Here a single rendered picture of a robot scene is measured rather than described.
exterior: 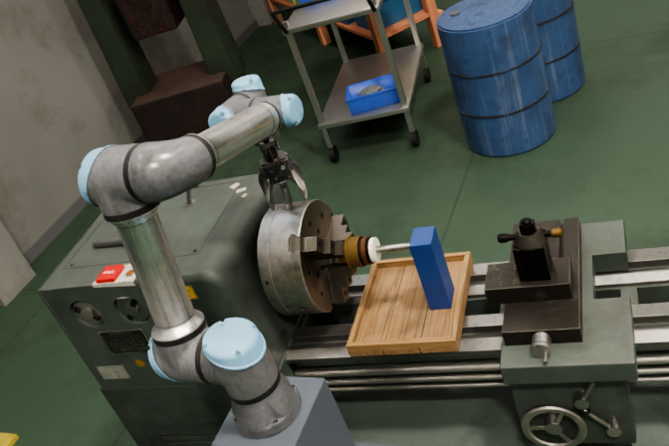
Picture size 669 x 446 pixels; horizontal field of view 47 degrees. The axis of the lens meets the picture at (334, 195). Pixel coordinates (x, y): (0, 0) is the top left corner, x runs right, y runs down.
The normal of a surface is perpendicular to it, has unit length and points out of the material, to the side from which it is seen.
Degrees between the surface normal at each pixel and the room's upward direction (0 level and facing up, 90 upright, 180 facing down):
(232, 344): 8
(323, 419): 90
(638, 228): 0
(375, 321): 0
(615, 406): 90
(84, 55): 90
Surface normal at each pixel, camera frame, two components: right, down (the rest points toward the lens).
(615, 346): -0.31, -0.81
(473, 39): -0.37, 0.58
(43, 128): 0.89, -0.07
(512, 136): -0.08, 0.54
